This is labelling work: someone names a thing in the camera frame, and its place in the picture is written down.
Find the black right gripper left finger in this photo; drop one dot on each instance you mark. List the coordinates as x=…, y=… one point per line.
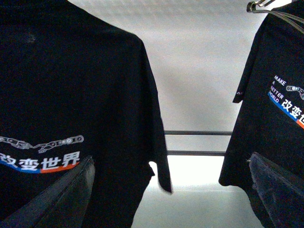
x=62, y=205

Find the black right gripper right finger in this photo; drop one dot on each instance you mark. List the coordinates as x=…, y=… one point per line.
x=281, y=192

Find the black printed t-shirt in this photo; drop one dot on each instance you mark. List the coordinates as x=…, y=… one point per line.
x=271, y=117

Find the metal wire hanger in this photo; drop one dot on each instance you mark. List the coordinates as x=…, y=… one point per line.
x=289, y=18

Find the black t-shirt with print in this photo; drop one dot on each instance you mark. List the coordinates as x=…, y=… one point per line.
x=72, y=86

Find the lower grey rack crossbar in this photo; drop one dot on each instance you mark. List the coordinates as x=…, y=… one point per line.
x=196, y=153

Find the grey rack crossbar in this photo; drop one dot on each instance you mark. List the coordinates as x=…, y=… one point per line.
x=217, y=133
x=196, y=153

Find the upper grey rack crossbar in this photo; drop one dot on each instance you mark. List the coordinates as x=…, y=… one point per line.
x=217, y=133

